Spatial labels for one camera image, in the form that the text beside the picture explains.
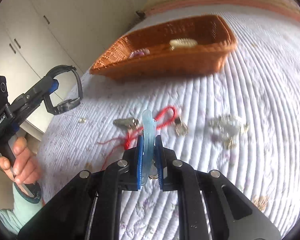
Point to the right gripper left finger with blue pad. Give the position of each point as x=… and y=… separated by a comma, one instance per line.
x=131, y=179

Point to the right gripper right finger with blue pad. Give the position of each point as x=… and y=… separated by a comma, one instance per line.
x=163, y=158

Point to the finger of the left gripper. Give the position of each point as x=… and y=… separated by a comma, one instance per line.
x=40, y=92

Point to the black wrist watch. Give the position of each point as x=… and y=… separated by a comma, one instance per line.
x=64, y=78

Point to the light blue plastic hair clip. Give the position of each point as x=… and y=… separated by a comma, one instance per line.
x=149, y=133

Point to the teal sleeve forearm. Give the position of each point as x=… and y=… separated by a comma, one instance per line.
x=24, y=208

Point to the left hand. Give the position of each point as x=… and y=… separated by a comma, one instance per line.
x=26, y=169

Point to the red thread tassel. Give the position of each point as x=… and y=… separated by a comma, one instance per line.
x=124, y=143

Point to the silver keys bunch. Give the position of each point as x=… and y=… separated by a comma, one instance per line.
x=127, y=123

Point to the small earring on bed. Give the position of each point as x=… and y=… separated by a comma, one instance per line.
x=82, y=120

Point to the white wardrobe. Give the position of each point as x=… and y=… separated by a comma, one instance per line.
x=36, y=35

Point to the white quilted bedspread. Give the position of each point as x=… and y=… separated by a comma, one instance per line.
x=260, y=82

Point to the brown wicker basket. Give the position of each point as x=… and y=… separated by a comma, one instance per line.
x=193, y=46

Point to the dark items on nightstand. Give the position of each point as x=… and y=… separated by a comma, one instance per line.
x=141, y=15

